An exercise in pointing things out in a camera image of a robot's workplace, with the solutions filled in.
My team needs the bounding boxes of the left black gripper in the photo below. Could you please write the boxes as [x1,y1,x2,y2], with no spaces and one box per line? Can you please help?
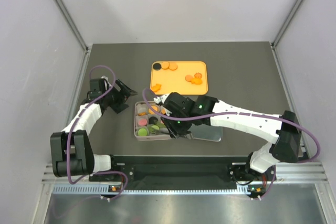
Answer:
[103,79,138,113]

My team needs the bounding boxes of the green cookie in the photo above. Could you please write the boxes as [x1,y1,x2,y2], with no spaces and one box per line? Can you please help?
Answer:
[137,127,148,136]
[149,125,160,134]

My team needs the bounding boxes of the silver tin lid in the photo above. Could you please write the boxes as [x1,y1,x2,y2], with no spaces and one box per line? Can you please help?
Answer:
[190,124,223,142]

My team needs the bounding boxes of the black sandwich cookie bottom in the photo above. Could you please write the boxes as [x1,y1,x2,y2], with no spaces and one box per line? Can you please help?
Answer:
[148,116,158,125]

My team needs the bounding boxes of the black sandwich cookie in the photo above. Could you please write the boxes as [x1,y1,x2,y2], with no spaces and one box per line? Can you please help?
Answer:
[153,63,162,71]
[148,116,158,125]

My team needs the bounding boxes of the tan dotted round cookie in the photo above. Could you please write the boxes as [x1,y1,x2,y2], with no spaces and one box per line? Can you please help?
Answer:
[148,105,160,114]

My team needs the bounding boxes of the pink cookie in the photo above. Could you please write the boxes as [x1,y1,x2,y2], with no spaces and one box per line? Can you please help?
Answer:
[138,118,148,126]

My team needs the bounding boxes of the metal tongs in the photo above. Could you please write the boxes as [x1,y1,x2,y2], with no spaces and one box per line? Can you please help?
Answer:
[150,125,193,140]

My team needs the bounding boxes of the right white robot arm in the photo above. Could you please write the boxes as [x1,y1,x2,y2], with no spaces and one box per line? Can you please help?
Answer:
[157,92,301,180]

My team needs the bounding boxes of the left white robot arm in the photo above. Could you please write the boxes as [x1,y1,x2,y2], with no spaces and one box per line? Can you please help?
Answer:
[50,76,138,180]

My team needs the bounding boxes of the pink cookie tin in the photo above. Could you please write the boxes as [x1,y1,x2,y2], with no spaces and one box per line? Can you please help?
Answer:
[133,100,175,142]

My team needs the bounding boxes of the orange fish cookie left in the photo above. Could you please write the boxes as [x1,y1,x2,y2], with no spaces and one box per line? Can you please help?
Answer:
[151,83,162,92]

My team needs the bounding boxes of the orange fish cookie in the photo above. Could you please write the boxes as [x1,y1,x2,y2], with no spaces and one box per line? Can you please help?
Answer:
[191,78,203,85]
[151,83,162,92]

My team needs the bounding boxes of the black sandwich cookie top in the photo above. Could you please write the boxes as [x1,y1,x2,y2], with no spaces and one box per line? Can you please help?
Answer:
[153,63,162,71]

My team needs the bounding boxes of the orange fish cookie right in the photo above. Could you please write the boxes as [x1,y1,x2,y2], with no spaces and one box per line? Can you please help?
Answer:
[191,78,203,85]

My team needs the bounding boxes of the yellow cookie tray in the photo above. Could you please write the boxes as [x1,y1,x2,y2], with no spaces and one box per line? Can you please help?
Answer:
[150,61,208,95]

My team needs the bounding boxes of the orange flower cookie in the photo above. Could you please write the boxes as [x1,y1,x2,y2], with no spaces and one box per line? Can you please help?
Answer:
[194,73,202,79]

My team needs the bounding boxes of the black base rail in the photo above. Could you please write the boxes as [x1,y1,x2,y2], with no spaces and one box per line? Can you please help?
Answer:
[89,155,279,190]

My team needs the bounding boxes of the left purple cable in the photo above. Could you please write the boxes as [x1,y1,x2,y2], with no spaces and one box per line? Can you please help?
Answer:
[67,65,130,201]

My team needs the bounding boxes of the purple cable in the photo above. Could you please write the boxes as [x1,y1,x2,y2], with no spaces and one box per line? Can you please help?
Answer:
[142,88,321,201]
[67,65,130,201]

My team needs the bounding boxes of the slotted cable duct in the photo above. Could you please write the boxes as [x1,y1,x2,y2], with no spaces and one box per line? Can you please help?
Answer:
[52,184,264,195]

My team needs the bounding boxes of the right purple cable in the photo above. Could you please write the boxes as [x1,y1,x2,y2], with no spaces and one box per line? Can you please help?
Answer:
[142,88,321,201]

